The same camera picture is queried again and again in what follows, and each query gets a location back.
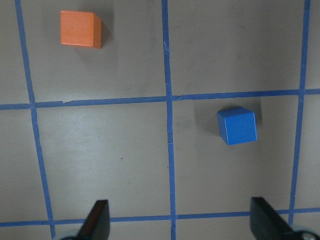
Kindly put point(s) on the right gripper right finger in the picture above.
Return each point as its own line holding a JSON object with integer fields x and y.
{"x": 266, "y": 224}

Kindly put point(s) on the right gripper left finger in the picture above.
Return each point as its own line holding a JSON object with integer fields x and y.
{"x": 97, "y": 224}

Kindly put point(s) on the blue wooden block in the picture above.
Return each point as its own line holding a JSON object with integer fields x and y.
{"x": 237, "y": 125}

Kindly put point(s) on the orange wooden block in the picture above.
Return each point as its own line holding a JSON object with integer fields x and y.
{"x": 80, "y": 29}

